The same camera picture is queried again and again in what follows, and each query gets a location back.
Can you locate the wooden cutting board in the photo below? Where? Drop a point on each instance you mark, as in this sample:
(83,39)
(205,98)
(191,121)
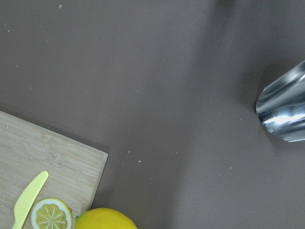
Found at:
(74,169)

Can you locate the whole yellow lemon lower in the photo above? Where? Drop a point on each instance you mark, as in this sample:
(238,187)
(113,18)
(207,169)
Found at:
(104,218)

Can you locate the steel scoop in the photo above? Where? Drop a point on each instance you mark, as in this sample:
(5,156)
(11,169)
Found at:
(281,105)

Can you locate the lemon slice lower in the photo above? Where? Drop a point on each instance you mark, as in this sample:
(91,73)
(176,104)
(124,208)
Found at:
(51,213)

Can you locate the yellow plastic knife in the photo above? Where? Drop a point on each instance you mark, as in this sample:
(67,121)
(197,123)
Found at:
(27,198)

